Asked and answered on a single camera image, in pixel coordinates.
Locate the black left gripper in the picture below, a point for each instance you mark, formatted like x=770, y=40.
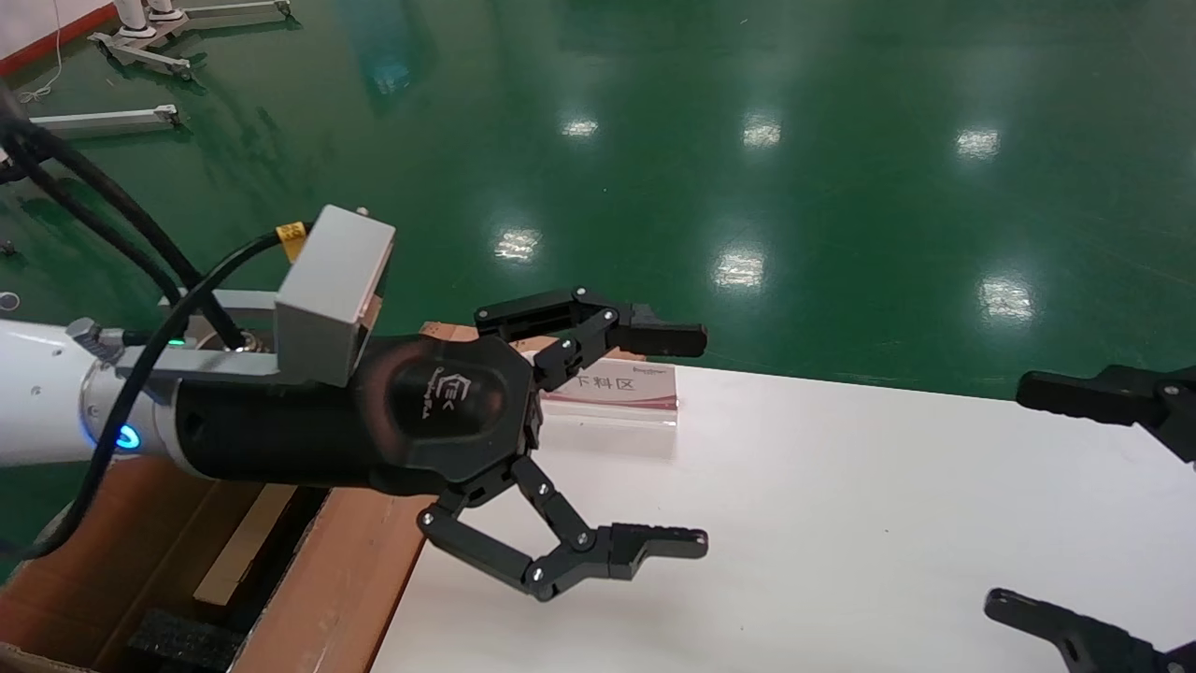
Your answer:
x=430, y=407

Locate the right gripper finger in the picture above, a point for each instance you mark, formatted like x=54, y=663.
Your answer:
x=1093, y=645
x=1103, y=397

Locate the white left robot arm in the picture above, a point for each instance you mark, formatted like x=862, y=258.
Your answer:
x=37, y=393

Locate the large cardboard box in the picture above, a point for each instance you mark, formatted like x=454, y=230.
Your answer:
x=355, y=579

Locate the acrylic table sign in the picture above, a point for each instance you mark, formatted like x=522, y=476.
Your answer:
x=626, y=388

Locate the brown wooden table board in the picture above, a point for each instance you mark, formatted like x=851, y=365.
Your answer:
x=448, y=330

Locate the black foam pad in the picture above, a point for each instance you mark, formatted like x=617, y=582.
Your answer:
x=187, y=643

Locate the white metal floor bar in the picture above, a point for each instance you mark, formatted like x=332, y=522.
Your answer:
x=112, y=120

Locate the grey stand under white robot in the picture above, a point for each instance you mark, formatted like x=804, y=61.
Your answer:
x=149, y=58

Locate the white humanoid robot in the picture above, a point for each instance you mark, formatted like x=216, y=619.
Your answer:
x=133, y=14

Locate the light grey wrist camera box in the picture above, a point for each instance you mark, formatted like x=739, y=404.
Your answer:
x=332, y=280

